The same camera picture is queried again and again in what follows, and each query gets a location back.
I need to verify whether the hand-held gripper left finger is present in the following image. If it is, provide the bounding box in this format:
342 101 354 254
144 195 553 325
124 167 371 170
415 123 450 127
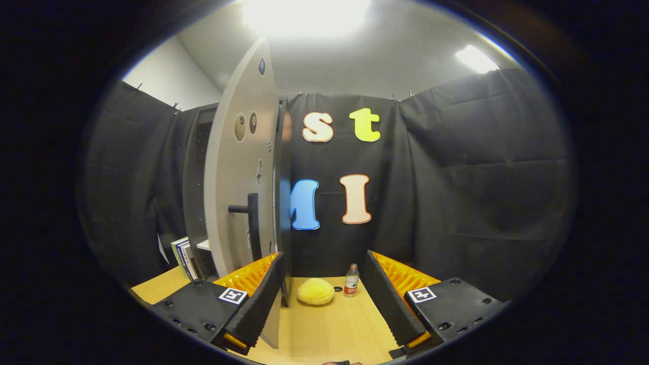
147 252 285 355

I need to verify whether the yellow plush toy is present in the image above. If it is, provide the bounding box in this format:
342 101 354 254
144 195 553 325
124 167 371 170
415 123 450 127
297 278 335 306

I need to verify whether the large ceiling light panel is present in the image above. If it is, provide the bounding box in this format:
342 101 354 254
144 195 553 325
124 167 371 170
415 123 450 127
242 0 371 37

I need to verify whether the clear plastic bottle red label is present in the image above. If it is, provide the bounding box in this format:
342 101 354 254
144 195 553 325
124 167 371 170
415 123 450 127
344 264 360 298

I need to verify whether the beige shoe cabinet door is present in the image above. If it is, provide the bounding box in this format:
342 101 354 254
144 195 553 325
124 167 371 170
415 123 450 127
204 36 284 350

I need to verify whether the dark blue spine book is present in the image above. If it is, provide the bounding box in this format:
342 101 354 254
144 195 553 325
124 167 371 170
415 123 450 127
175 239 195 281

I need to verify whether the black backdrop cloth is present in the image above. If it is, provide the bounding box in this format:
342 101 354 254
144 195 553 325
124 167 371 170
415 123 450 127
76 68 579 300

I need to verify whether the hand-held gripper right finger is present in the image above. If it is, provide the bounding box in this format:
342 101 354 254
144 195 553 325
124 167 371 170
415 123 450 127
364 250 510 359

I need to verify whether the black door handle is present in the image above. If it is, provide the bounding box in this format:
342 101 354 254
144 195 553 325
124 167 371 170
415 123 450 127
228 193 263 262

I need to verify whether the dark grey shoe cabinet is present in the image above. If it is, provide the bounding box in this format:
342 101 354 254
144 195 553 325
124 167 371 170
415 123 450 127
182 99 294 307

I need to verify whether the white spine book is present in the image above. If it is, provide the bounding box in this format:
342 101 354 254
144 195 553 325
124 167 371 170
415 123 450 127
181 240 199 279

